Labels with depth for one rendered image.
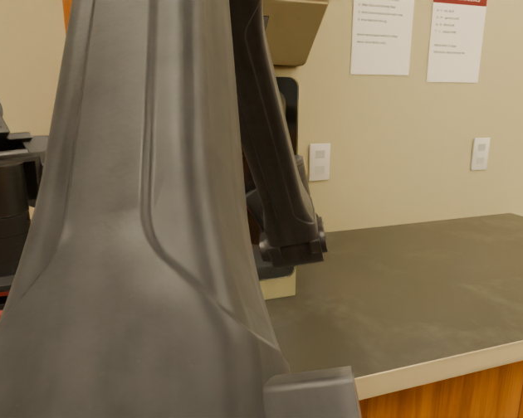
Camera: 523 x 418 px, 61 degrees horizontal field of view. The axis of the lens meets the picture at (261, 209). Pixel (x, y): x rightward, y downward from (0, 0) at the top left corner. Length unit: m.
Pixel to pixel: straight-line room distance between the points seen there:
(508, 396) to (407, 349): 0.27
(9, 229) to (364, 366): 0.54
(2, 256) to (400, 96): 1.28
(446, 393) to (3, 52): 1.19
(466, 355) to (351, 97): 0.86
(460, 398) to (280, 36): 0.71
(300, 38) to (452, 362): 0.60
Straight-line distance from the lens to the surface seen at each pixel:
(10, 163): 0.48
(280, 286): 0.95
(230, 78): 0.16
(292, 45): 0.82
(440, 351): 0.84
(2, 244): 0.48
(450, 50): 1.65
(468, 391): 0.95
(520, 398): 1.06
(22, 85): 1.26
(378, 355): 0.79
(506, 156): 1.86
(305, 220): 0.52
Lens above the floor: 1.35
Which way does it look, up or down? 14 degrees down
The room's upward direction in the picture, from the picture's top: straight up
